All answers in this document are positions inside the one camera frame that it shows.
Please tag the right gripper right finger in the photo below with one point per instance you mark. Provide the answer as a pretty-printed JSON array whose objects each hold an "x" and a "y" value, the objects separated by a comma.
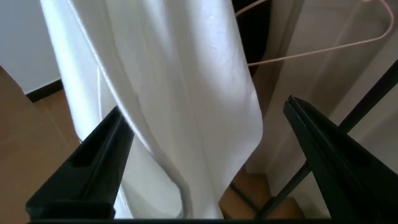
[{"x": 348, "y": 174}]

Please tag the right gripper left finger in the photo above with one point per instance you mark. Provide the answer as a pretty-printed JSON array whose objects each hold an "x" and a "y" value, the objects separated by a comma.
[{"x": 93, "y": 174}]

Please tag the white garment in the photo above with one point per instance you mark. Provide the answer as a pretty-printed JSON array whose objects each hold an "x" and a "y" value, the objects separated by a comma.
[{"x": 186, "y": 93}]

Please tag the black clothes rack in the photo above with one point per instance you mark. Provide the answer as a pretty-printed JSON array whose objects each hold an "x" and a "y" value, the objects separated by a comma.
[{"x": 367, "y": 99}]

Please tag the beige curtain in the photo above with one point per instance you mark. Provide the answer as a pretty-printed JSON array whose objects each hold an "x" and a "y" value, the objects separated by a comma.
[{"x": 326, "y": 93}]

